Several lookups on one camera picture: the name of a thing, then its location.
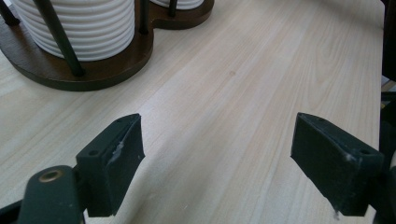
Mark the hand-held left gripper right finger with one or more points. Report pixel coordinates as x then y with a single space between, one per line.
336 165

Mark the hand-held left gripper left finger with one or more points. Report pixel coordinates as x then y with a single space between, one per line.
109 165

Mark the dark wooden cup holder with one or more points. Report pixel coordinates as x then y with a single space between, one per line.
93 71

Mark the black curtain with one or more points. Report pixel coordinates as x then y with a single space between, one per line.
390 34

